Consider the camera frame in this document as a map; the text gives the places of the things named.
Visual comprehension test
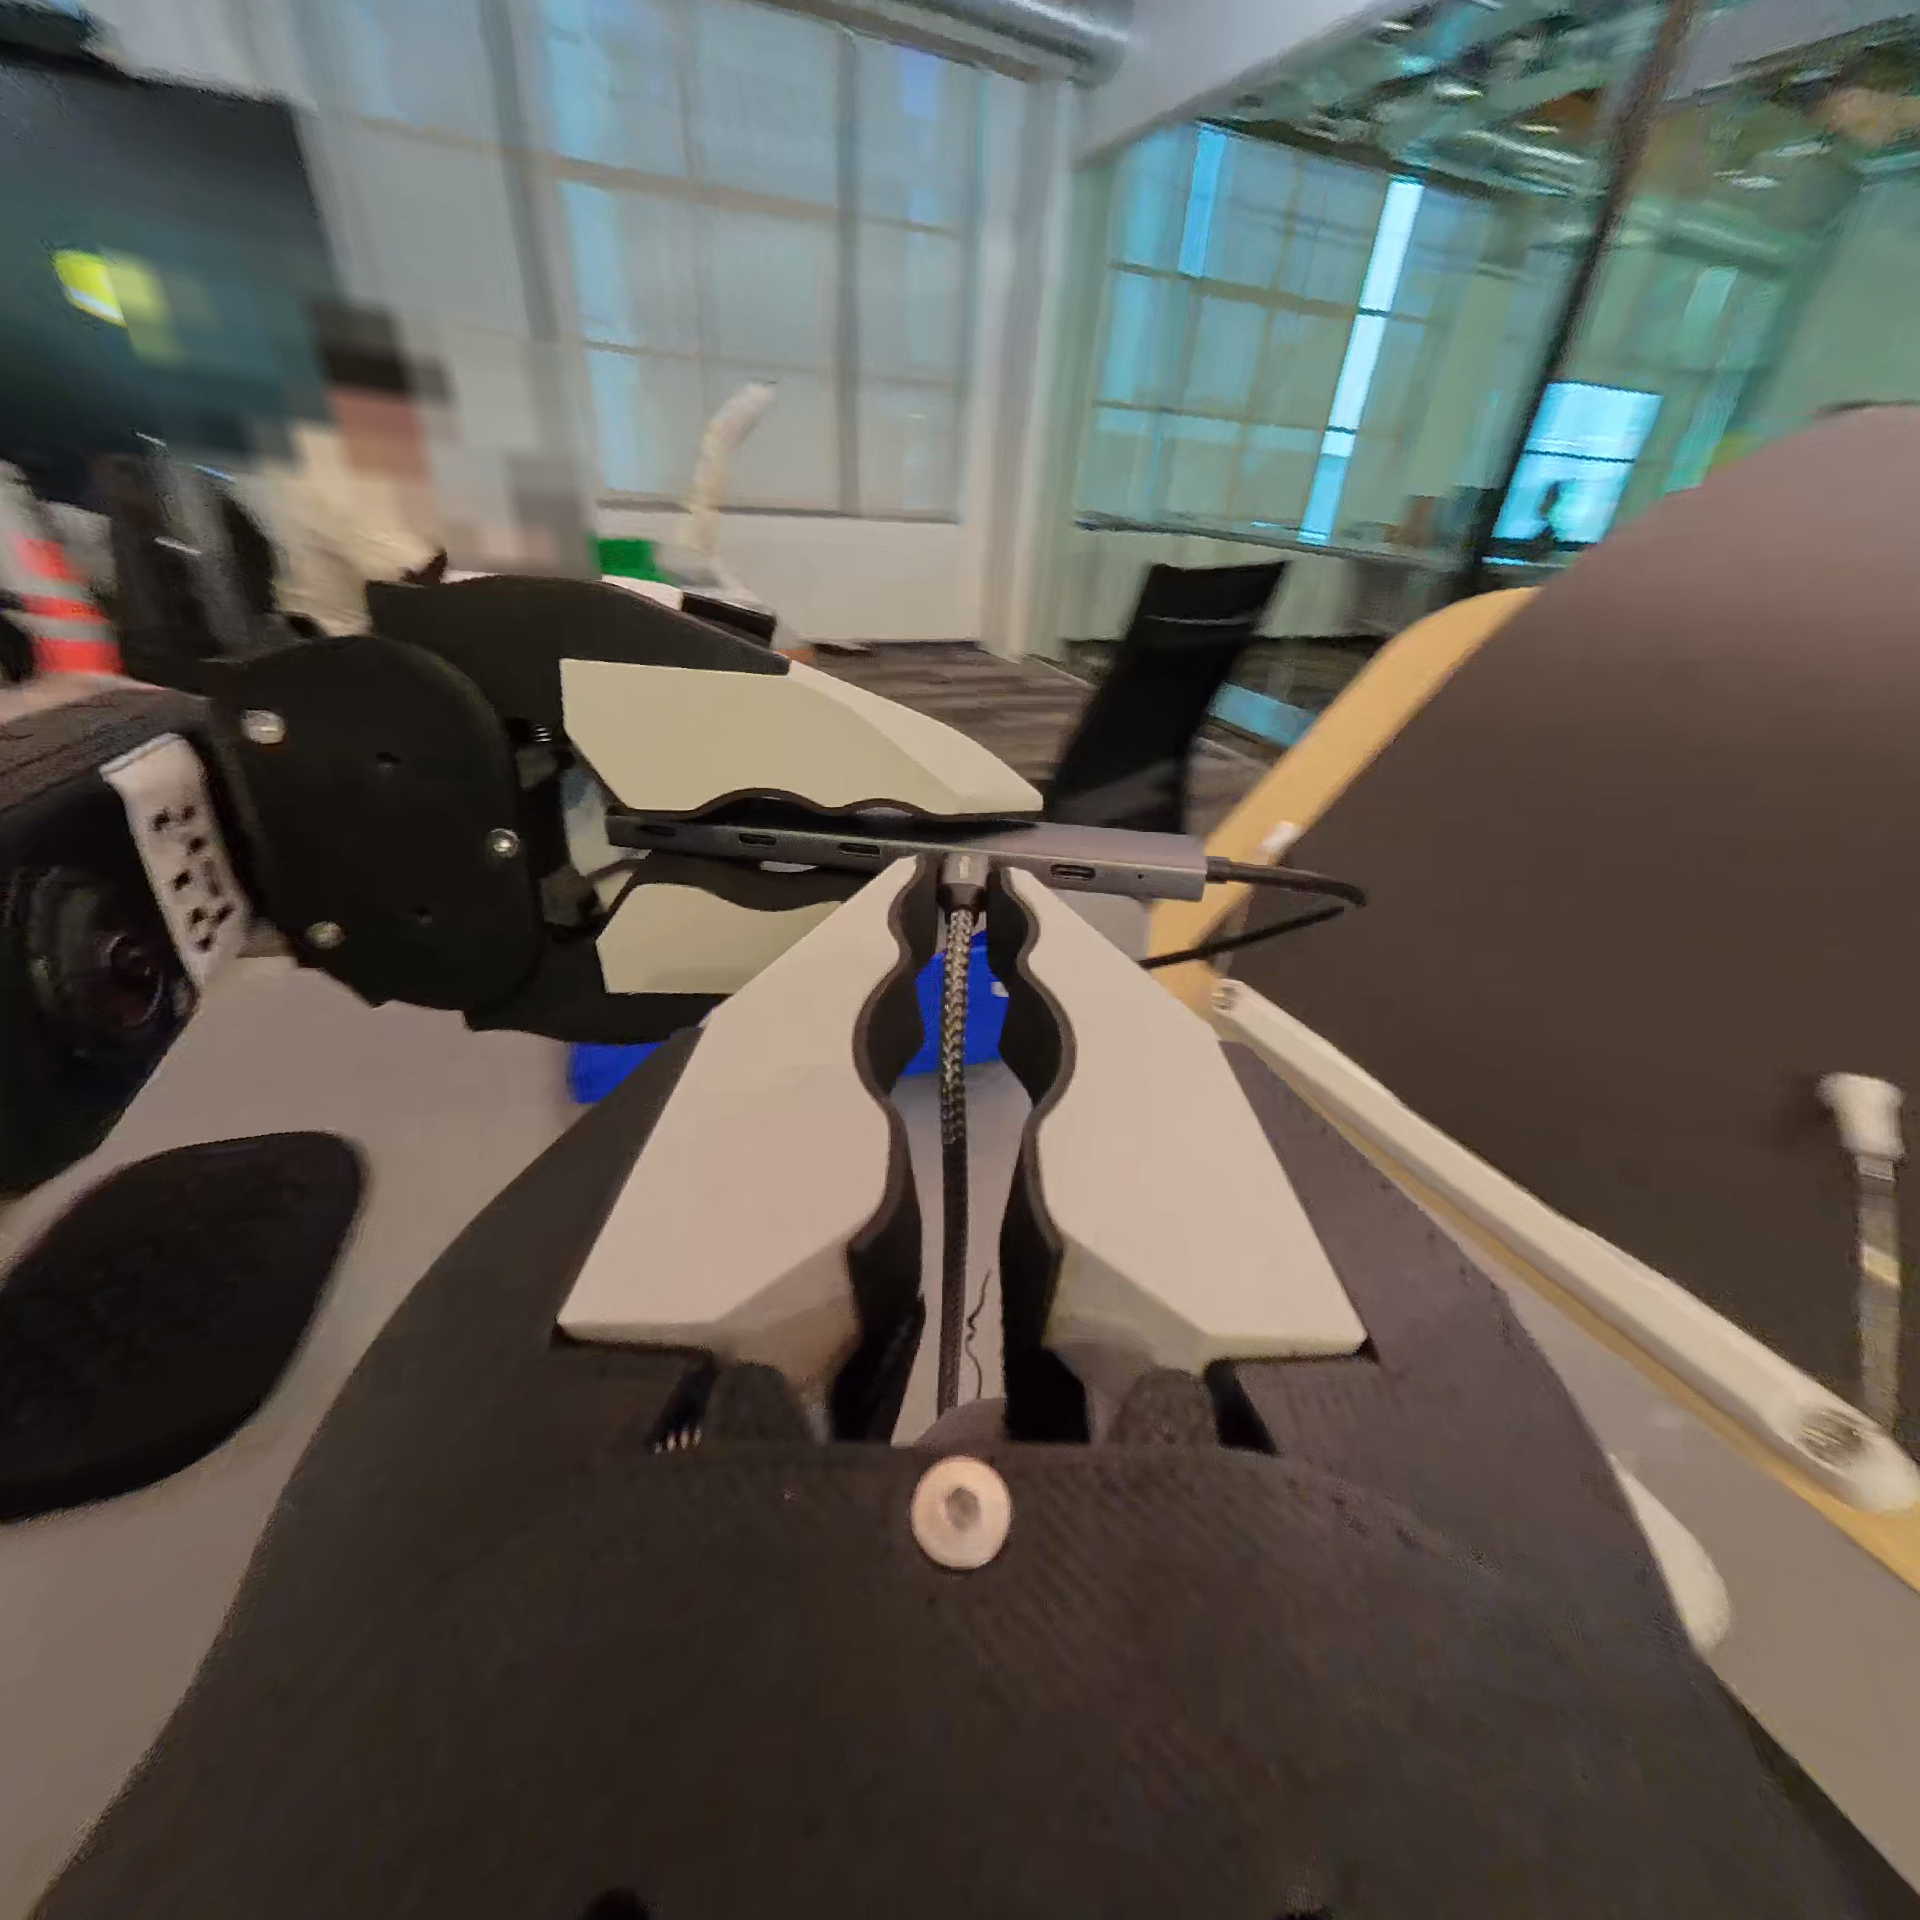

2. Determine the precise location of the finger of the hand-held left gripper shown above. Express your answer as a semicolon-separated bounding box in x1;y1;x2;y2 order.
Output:
594;870;877;1008
557;654;1045;821

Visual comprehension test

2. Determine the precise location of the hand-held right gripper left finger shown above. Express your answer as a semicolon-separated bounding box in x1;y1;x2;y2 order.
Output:
561;870;926;1436

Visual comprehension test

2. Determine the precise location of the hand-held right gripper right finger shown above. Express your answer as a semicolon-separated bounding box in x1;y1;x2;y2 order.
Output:
989;875;1370;1436

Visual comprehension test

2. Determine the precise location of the grey usb hub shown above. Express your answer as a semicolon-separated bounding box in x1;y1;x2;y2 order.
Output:
610;798;1370;977

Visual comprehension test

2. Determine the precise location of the grey braided cable silver plug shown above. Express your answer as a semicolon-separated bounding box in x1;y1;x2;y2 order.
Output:
923;856;992;1418

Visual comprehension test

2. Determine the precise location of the blue plastic bin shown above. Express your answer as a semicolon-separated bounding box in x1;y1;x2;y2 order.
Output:
569;930;1014;1103

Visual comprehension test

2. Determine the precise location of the orange traffic cone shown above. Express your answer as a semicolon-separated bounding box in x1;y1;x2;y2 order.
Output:
0;465;122;685

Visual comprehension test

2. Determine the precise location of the black office chair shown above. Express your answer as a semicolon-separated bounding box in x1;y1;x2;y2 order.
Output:
1042;558;1291;836

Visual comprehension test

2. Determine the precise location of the dark cloth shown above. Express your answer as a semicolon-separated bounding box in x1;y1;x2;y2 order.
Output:
0;1131;368;1525

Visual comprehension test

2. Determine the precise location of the black monitor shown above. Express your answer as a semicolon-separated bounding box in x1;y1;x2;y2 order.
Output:
0;46;337;497

